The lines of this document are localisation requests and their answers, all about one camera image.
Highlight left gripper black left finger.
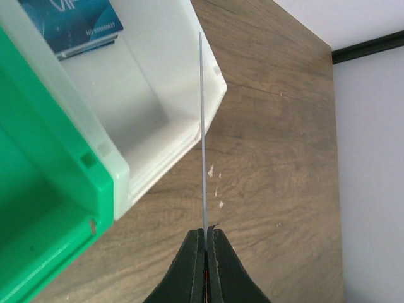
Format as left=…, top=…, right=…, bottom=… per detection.
left=145, top=229, right=206, bottom=303

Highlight right black frame post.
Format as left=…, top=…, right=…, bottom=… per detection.
left=332, top=30, right=404, bottom=64

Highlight white plastic bin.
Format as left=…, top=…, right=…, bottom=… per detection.
left=1, top=1, right=227, bottom=220

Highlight blue card stack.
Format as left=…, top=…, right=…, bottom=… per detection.
left=20, top=0, right=124, bottom=61

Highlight middle green plastic bin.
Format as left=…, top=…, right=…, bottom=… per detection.
left=1, top=32, right=114, bottom=302

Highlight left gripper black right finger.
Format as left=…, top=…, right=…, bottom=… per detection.
left=206, top=225, right=270, bottom=303

